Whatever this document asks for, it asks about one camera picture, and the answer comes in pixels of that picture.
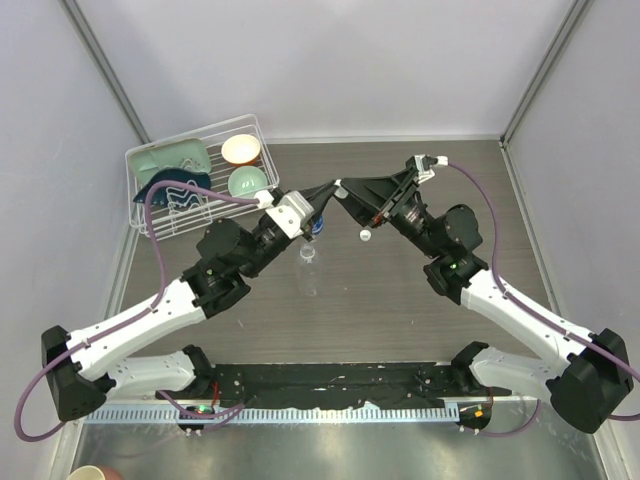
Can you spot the mint green plate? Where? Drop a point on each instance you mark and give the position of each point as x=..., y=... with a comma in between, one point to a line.
x=189, y=154

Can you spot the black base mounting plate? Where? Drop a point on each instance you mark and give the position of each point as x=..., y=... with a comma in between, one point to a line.
x=333, y=386

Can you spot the cream cup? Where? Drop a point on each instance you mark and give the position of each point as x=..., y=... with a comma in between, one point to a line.
x=87, y=472

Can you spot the orange white bowl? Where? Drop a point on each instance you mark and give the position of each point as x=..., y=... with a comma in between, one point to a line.
x=241, y=150

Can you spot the white wire dish rack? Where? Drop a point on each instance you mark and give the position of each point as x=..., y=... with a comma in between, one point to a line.
x=174, y=210

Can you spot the plain white bottle cap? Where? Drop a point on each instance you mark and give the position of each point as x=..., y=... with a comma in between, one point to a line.
x=365, y=235

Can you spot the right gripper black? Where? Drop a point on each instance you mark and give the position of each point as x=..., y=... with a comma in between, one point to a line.
x=382, y=189

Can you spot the clear unlabelled plastic bottle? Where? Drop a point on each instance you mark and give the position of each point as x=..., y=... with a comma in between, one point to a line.
x=308, y=270

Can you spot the blue labelled plastic bottle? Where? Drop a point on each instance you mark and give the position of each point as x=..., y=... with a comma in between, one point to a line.
x=317, y=226

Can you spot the mint green bowl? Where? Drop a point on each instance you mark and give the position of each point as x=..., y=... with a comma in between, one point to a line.
x=245, y=181

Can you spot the pink cup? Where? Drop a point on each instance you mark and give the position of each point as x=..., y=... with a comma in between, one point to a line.
x=109, y=473

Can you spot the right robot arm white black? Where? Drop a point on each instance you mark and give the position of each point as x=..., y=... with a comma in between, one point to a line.
x=584, y=376

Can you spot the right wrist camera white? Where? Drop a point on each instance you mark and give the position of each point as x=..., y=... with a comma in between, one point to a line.
x=423, y=166

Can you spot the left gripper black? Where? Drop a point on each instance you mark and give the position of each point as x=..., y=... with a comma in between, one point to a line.
x=317, y=198

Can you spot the slotted cable duct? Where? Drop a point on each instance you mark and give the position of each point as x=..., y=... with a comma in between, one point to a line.
x=156, y=413

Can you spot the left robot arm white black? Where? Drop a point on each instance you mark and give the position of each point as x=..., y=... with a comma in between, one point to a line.
x=86, y=367

